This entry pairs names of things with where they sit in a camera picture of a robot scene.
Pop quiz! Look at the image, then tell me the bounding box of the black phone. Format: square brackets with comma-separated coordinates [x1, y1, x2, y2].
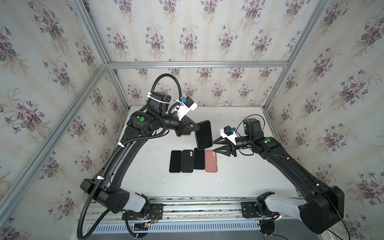
[195, 120, 213, 150]
[169, 150, 182, 173]

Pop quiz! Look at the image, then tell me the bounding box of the pink phone case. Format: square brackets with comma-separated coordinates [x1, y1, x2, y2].
[205, 150, 218, 173]

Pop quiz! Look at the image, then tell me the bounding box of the black phone case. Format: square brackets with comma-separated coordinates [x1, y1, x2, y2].
[181, 150, 194, 173]

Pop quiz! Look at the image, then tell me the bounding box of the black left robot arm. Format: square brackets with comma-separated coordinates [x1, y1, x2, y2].
[81, 92, 200, 215]

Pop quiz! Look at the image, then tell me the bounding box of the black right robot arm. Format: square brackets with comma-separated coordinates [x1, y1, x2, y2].
[213, 118, 345, 234]

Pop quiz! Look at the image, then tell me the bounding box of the white vent grille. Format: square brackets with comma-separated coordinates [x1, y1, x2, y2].
[94, 220, 261, 234]

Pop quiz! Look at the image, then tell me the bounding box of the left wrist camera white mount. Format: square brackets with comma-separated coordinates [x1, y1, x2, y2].
[176, 97, 198, 121]

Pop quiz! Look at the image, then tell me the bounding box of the black corrugated cable hose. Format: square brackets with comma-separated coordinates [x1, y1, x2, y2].
[76, 73, 184, 240]

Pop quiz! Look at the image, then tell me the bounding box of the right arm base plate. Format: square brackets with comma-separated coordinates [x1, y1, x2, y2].
[241, 201, 278, 219]

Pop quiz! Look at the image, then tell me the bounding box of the aluminium rail front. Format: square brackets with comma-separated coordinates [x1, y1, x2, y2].
[76, 196, 326, 224]

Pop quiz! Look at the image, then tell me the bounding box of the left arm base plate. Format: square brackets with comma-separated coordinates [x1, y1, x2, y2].
[122, 204, 164, 221]

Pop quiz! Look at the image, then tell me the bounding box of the aluminium frame bar back top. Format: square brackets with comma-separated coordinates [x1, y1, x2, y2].
[107, 61, 289, 69]

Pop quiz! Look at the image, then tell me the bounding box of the aluminium frame beam left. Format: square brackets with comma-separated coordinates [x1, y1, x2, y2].
[1, 64, 107, 225]

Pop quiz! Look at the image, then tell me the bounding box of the aluminium frame post back right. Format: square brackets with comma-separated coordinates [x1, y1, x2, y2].
[263, 0, 330, 110]

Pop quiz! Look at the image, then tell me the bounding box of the aluminium frame post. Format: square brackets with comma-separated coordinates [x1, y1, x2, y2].
[263, 0, 330, 110]
[71, 0, 131, 111]

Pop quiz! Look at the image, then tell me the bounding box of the aluminium frame post back left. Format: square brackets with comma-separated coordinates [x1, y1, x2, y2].
[71, 0, 131, 111]

